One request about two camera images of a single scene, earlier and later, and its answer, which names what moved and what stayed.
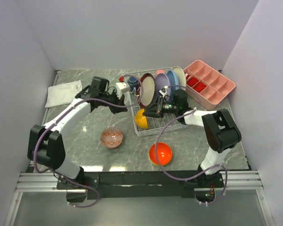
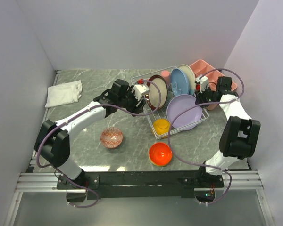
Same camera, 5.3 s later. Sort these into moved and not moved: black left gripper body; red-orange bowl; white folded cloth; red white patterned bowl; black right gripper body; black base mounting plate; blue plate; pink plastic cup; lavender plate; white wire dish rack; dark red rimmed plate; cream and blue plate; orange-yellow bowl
Moved: orange-yellow bowl; dark red rimmed plate; black left gripper body; black right gripper body; pink plastic cup; white wire dish rack; cream and blue plate; lavender plate
Not moved: red white patterned bowl; white folded cloth; blue plate; red-orange bowl; black base mounting plate
